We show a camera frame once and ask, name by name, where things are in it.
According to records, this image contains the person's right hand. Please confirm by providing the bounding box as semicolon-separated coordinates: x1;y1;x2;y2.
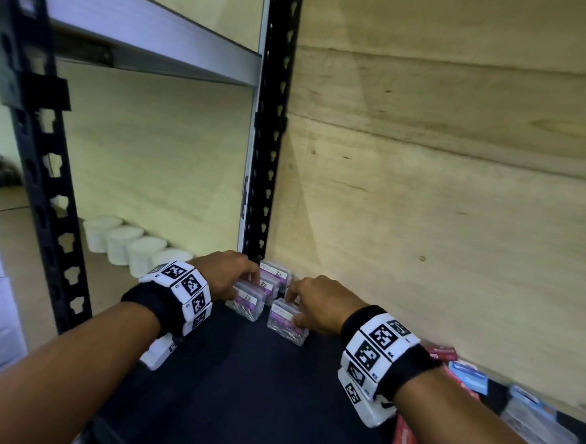
283;273;372;339

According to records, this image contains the person's left hand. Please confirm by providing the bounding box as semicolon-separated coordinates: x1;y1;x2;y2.
188;248;263;305

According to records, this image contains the clear pin box purple label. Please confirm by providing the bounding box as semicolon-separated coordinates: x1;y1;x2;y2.
257;259;294;295
258;275;281;307
265;297;312;348
224;278;268;324

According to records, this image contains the person's left forearm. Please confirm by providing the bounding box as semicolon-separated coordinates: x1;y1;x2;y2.
0;293;163;444

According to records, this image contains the person's right forearm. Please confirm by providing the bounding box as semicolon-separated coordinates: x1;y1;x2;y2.
391;367;571;444

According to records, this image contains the black white marker wrist tracker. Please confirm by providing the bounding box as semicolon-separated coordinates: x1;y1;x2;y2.
117;257;216;374
334;303;448;433

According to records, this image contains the white round jar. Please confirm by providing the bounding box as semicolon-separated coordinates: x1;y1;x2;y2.
150;246;195;274
103;224;145;267
81;214;125;255
123;234;168;281

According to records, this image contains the small red box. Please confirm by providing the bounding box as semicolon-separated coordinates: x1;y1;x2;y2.
425;343;459;363

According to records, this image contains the red white box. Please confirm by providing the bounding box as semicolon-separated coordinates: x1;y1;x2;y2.
390;413;426;444

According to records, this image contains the flat red packet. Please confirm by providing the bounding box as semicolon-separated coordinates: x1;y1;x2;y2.
441;366;484;402

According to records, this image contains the blue white box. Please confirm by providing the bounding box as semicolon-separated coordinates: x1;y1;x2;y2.
446;360;491;396

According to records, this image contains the grey metal shelf beam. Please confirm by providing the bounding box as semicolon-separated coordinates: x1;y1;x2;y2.
34;0;266;88

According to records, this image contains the stack of clear boxes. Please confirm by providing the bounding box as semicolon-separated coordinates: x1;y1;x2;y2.
499;385;584;444

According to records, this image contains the black perforated shelf post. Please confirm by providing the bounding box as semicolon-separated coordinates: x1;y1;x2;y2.
0;0;112;338
240;0;305;265

